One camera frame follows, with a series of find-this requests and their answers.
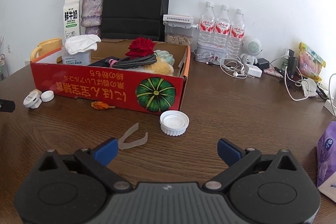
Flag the yellow snack packet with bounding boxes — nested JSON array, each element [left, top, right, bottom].
[[298, 42, 327, 81]]

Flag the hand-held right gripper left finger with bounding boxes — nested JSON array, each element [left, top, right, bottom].
[[31, 138, 133, 191]]

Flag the red artificial rose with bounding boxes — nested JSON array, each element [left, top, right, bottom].
[[125, 38, 156, 58]]

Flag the white tissue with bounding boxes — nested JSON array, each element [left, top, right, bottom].
[[65, 34, 101, 54]]

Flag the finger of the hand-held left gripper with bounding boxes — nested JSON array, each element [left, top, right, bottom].
[[0, 99, 15, 113]]

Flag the red cardboard box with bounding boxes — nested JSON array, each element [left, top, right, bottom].
[[30, 39, 191, 115]]

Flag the clear plastic tweezers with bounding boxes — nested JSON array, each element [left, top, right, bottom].
[[118, 123, 148, 150]]

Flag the purple tissue pack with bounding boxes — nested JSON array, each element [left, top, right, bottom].
[[316, 120, 336, 197]]

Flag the navy fabric pouch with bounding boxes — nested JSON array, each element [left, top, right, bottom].
[[88, 57, 111, 67]]

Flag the white face mask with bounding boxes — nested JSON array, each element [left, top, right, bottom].
[[302, 78, 319, 97]]

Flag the white ribbed bottle cap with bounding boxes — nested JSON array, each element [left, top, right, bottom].
[[160, 110, 190, 137]]

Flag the black power adapter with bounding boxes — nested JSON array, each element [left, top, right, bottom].
[[256, 58, 271, 69]]

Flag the white charger block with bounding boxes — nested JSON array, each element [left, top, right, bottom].
[[244, 63, 264, 78]]

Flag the grey printed tin box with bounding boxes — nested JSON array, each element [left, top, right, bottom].
[[194, 42, 227, 65]]

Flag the white wired earphones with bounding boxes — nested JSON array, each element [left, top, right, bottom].
[[218, 55, 255, 79]]

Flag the white round device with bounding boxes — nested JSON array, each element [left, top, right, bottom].
[[23, 90, 42, 109]]

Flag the green plastic bag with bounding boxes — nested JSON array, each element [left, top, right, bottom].
[[154, 49, 176, 65]]

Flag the small white cap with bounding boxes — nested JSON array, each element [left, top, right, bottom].
[[41, 91, 55, 102]]

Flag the white milk carton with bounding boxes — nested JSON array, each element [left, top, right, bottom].
[[63, 0, 82, 42]]

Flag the white robot toy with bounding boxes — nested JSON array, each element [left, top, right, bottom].
[[240, 35, 264, 64]]

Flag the orange wrapped lollipop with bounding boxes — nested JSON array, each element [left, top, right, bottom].
[[91, 101, 116, 111]]

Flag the white yellow plush sheep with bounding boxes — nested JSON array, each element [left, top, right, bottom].
[[139, 61, 175, 76]]

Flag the grey braided cable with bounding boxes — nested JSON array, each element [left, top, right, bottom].
[[105, 54, 158, 69]]

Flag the yellow mug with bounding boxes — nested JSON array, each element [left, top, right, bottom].
[[30, 38, 63, 61]]

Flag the clear cotton swab box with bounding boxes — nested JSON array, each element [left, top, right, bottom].
[[62, 52, 92, 65]]

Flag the clear seed container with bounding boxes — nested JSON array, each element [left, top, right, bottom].
[[163, 14, 197, 44]]

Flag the pink patterned flat case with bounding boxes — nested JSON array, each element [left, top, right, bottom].
[[262, 68, 285, 78]]

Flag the black upright device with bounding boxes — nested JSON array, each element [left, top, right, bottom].
[[286, 49, 300, 77]]

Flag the white power strip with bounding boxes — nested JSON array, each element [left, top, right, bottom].
[[323, 97, 336, 117]]

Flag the clear water bottle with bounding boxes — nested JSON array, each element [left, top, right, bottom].
[[214, 5, 231, 47], [197, 2, 216, 43], [228, 9, 246, 55]]

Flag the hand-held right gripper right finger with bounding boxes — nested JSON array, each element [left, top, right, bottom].
[[203, 138, 305, 191]]

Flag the white charging cable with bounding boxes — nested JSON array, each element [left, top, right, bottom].
[[285, 74, 309, 102]]

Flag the purple textured vase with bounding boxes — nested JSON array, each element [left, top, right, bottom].
[[81, 0, 105, 37]]

